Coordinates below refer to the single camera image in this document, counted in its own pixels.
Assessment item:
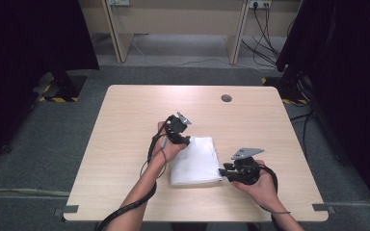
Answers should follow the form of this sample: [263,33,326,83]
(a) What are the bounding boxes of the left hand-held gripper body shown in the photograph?
[164,111,193,144]

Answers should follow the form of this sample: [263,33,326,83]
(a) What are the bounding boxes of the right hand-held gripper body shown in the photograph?
[230,147,266,186]

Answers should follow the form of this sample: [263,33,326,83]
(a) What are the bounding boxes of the white printed tank top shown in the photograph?
[169,136,225,187]

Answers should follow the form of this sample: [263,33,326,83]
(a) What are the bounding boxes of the person's left hand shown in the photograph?
[152,120,189,166]

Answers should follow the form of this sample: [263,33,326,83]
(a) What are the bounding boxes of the person's right hand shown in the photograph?
[230,159,282,210]

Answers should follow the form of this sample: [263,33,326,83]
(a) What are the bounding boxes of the grey tape piece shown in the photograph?
[53,204,80,218]
[311,203,337,215]

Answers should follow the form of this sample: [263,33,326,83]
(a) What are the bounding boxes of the black stand base striped tape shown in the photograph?
[33,70,88,104]

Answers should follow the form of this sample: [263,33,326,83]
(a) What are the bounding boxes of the black curtain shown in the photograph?
[276,0,370,219]
[0,0,99,165]

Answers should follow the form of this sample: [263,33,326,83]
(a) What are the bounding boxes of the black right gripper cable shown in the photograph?
[258,164,292,231]

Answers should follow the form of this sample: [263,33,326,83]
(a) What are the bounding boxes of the black floor cables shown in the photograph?
[289,110,316,159]

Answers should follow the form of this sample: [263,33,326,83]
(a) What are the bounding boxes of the black stand base with cables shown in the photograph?
[261,70,314,108]

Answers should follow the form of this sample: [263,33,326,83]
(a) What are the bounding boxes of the black hanging cables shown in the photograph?
[240,3,292,69]

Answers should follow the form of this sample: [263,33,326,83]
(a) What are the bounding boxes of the white wall outlet with plugs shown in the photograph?
[249,0,273,10]

